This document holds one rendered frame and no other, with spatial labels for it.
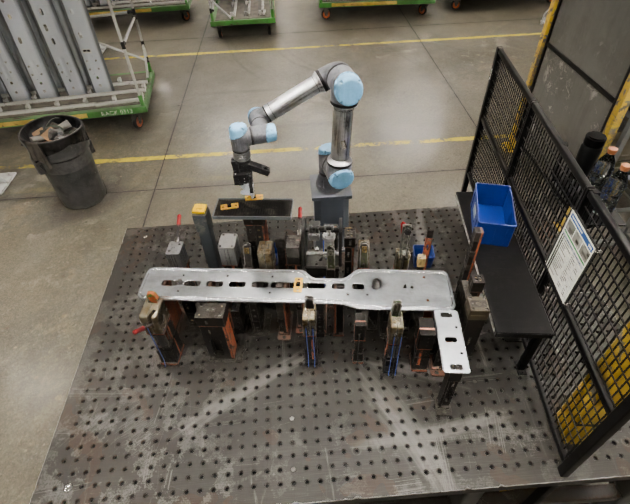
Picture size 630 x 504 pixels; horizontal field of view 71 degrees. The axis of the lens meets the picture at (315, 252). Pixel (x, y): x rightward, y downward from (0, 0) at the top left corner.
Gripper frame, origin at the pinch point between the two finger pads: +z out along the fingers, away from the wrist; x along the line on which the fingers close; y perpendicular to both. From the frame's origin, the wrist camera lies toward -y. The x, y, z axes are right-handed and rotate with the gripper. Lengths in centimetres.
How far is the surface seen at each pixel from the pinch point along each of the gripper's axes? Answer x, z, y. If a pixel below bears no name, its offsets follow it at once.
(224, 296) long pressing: 39.7, 23.1, 16.0
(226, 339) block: 53, 36, 17
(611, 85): -100, 12, -239
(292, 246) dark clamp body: 20.8, 15.4, -15.5
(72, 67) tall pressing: -340, 63, 201
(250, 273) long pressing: 27.7, 23.1, 4.7
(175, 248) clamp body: 12.7, 17.1, 38.6
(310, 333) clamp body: 60, 28, -19
